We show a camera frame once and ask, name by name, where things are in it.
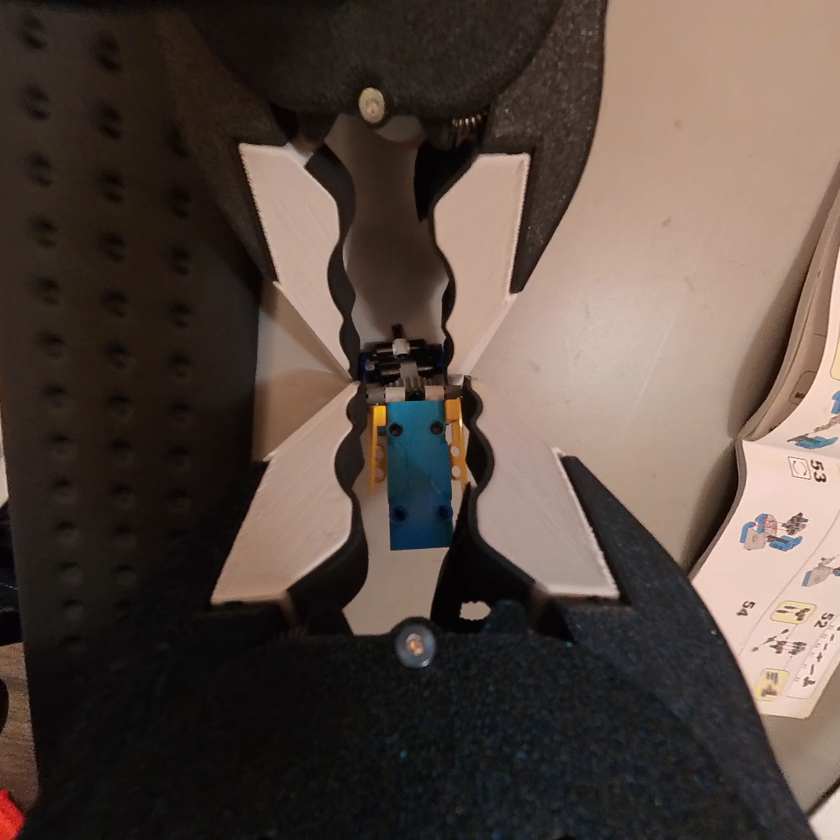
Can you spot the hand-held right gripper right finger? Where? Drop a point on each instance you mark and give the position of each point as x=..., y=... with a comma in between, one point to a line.
x=544, y=525

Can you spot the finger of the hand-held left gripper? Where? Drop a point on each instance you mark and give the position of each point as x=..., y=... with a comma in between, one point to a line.
x=479, y=243
x=295, y=229

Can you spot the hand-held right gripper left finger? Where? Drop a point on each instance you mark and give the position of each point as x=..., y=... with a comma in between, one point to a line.
x=289, y=525

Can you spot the yellow blue brick assembly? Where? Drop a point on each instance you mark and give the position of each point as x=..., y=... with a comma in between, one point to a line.
x=420, y=472

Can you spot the black blue domed brick assembly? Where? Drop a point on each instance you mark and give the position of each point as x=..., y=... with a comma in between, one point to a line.
x=403, y=361

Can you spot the grey desk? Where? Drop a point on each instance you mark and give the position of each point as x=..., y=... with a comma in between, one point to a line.
x=623, y=328

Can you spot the black dimpled foam mat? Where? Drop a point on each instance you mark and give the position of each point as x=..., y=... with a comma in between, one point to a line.
x=118, y=394

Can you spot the open instruction booklet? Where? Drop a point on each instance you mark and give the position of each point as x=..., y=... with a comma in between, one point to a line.
x=774, y=558

